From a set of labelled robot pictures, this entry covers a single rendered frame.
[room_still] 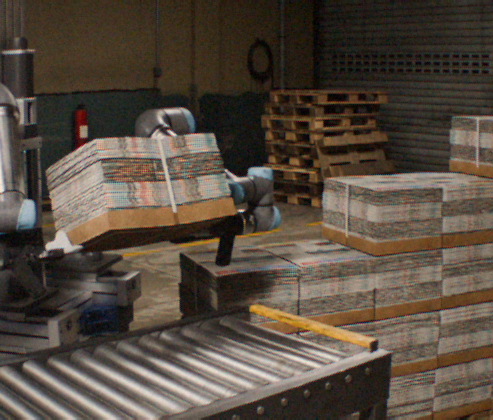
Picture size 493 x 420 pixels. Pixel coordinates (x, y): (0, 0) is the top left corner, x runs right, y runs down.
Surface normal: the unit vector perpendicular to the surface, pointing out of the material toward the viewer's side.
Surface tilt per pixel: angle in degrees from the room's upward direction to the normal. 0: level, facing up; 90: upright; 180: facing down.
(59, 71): 90
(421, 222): 90
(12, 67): 90
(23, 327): 90
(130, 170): 69
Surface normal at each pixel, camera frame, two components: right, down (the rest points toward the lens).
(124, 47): 0.66, 0.12
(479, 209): 0.40, 0.15
